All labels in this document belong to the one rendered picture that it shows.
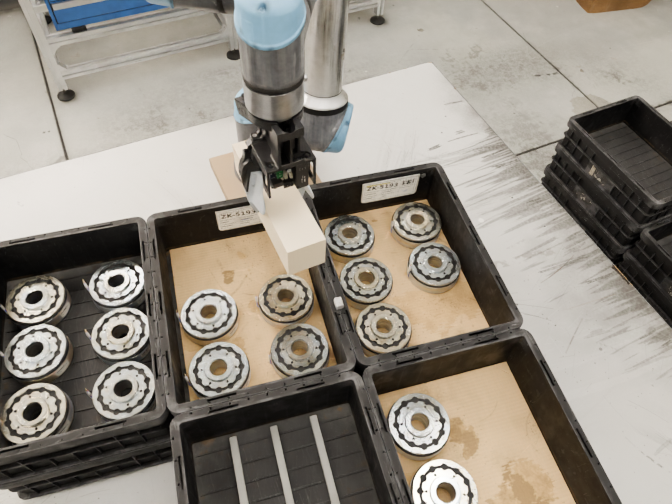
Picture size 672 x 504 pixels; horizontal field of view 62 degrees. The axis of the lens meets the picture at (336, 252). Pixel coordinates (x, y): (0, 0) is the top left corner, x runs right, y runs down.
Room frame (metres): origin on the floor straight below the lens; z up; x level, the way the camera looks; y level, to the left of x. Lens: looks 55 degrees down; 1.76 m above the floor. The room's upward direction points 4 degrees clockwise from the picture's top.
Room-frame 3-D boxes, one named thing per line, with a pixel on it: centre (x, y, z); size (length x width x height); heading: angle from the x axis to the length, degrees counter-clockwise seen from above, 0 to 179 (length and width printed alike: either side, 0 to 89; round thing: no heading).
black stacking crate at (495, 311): (0.60, -0.13, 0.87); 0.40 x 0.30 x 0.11; 19
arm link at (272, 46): (0.56, 0.09, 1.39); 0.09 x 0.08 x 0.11; 175
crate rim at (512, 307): (0.60, -0.13, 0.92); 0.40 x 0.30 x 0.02; 19
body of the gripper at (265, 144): (0.55, 0.09, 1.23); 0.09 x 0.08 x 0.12; 28
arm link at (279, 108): (0.56, 0.09, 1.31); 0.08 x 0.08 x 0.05
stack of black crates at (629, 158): (1.31, -0.93, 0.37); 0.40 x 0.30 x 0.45; 28
